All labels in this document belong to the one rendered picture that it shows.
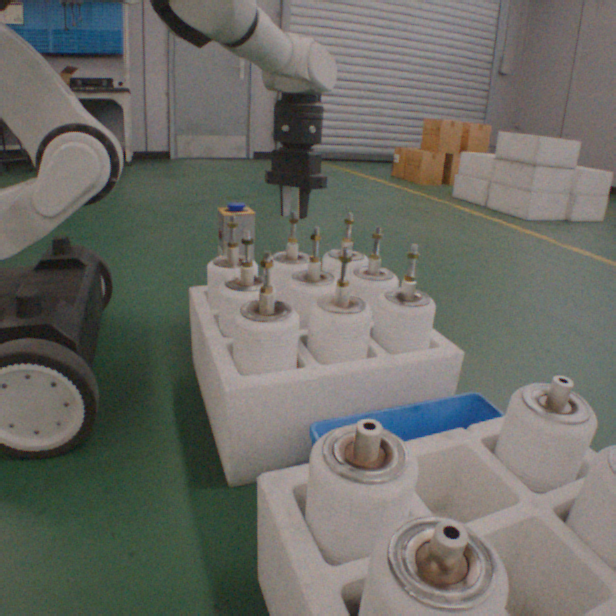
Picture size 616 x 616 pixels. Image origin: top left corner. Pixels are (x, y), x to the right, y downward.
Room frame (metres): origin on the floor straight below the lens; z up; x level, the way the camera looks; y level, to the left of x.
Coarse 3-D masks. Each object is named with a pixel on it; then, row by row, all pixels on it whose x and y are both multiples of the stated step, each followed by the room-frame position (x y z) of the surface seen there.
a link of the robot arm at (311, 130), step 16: (288, 128) 0.82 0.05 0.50; (304, 128) 0.82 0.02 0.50; (320, 128) 0.85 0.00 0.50; (288, 144) 0.83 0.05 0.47; (304, 144) 0.83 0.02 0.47; (272, 160) 0.86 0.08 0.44; (288, 160) 0.84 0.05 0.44; (304, 160) 0.83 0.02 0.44; (320, 160) 0.85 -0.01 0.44; (272, 176) 0.85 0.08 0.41; (288, 176) 0.84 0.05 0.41; (304, 176) 0.82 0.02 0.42; (320, 176) 0.82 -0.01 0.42
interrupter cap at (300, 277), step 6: (300, 270) 0.78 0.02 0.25; (306, 270) 0.78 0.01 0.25; (294, 276) 0.75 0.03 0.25; (300, 276) 0.75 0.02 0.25; (306, 276) 0.76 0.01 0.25; (324, 276) 0.76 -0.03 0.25; (330, 276) 0.76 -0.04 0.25; (300, 282) 0.72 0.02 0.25; (306, 282) 0.72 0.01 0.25; (312, 282) 0.72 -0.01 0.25; (318, 282) 0.73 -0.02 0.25; (324, 282) 0.73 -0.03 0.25; (330, 282) 0.73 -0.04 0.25
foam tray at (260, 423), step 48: (192, 288) 0.85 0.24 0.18; (192, 336) 0.84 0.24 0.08; (432, 336) 0.69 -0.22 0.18; (240, 384) 0.51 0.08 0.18; (288, 384) 0.53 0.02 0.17; (336, 384) 0.56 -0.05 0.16; (384, 384) 0.59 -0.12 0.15; (432, 384) 0.62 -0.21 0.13; (240, 432) 0.51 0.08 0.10; (288, 432) 0.53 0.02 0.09; (240, 480) 0.51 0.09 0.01
